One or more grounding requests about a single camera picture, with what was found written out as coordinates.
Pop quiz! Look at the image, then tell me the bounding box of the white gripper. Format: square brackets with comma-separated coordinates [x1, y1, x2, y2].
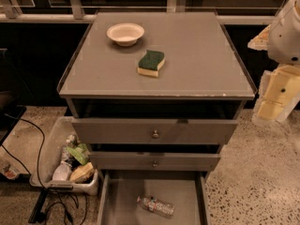
[247, 25, 300, 127]

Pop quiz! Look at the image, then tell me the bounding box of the clear plastic water bottle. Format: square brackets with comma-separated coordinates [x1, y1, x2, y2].
[137, 196, 175, 219]

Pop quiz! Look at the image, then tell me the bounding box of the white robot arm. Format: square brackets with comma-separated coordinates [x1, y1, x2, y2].
[247, 0, 300, 126]

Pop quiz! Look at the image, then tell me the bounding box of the grey top drawer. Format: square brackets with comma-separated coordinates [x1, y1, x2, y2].
[72, 118, 237, 144]

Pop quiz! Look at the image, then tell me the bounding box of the grey drawer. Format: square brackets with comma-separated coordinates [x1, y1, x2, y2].
[89, 152, 220, 172]
[97, 171, 212, 225]
[72, 118, 237, 144]

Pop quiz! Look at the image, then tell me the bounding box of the grey drawer cabinet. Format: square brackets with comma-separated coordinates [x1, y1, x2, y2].
[56, 10, 259, 173]

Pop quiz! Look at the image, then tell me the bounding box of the grey middle drawer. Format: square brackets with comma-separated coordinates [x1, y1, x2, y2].
[89, 152, 220, 172]

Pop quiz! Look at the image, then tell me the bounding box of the grey bottom drawer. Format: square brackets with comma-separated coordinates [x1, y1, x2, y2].
[97, 171, 212, 225]

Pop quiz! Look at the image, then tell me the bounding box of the metal window railing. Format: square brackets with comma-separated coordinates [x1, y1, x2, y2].
[0, 0, 289, 25]

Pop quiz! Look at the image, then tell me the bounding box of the green yellow sponge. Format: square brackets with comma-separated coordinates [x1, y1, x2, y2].
[137, 50, 165, 78]

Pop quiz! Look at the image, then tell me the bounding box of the white paper bowl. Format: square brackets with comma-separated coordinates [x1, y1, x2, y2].
[106, 23, 144, 47]

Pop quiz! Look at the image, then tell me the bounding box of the green snack bag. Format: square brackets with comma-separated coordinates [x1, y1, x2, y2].
[67, 143, 88, 165]

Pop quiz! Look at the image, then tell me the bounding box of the clear plastic storage bin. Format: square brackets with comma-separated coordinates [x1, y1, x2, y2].
[29, 116, 98, 196]

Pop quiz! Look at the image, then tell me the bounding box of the dark furniture at left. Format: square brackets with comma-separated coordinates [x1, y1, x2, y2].
[0, 48, 25, 143]

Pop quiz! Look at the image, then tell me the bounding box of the small wrapper on floor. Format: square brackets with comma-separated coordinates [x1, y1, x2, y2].
[0, 161, 19, 180]

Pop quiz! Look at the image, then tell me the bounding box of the black cable on floor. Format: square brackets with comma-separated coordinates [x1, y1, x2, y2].
[0, 112, 89, 225]

